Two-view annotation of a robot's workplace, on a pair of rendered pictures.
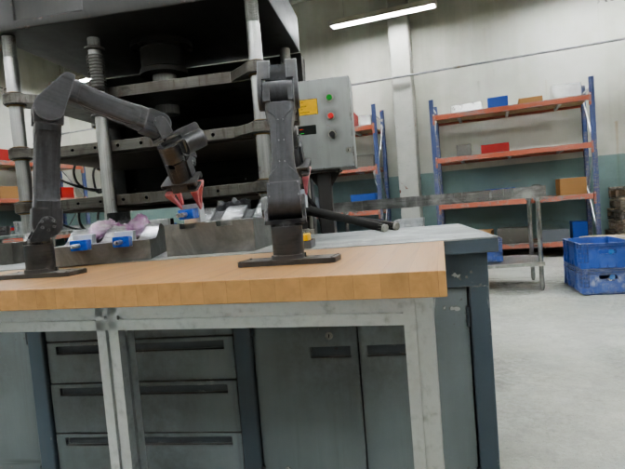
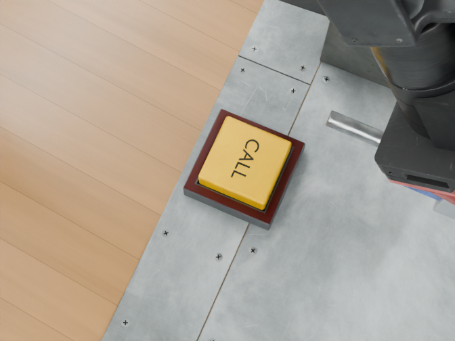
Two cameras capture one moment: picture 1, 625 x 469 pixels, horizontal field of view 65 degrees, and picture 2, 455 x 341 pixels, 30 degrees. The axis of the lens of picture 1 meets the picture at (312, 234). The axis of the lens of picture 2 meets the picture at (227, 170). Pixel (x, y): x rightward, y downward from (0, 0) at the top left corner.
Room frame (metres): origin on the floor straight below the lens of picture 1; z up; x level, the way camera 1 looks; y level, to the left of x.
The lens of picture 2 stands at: (1.35, -0.18, 1.50)
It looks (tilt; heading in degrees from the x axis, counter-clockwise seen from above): 72 degrees down; 103
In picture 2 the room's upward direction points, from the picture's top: 2 degrees clockwise
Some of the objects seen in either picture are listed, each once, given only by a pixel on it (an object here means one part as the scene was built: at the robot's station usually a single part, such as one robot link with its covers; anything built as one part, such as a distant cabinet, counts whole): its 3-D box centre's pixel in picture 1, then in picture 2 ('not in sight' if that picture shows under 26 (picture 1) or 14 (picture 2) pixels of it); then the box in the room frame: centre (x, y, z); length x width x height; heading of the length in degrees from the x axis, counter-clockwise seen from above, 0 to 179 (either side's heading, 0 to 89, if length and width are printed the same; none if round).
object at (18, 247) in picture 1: (15, 252); not in sight; (1.73, 1.05, 0.84); 0.20 x 0.15 x 0.07; 171
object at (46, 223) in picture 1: (41, 230); not in sight; (1.14, 0.62, 0.90); 0.09 x 0.06 x 0.06; 34
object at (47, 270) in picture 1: (40, 259); not in sight; (1.13, 0.63, 0.84); 0.20 x 0.07 x 0.08; 75
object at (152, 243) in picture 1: (122, 238); not in sight; (1.59, 0.61, 0.86); 0.50 x 0.26 x 0.11; 8
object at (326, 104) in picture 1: (328, 243); not in sight; (2.27, -0.07, 0.74); 0.31 x 0.22 x 1.47; 81
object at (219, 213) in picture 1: (230, 210); not in sight; (1.60, 0.26, 0.92); 0.35 x 0.16 x 0.09; 171
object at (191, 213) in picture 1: (187, 214); not in sight; (1.37, 0.34, 0.92); 0.13 x 0.05 x 0.05; 170
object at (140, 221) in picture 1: (123, 225); not in sight; (1.59, 0.61, 0.90); 0.26 x 0.18 x 0.08; 8
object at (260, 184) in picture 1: (179, 208); not in sight; (2.58, 0.68, 0.96); 1.29 x 0.83 x 0.18; 81
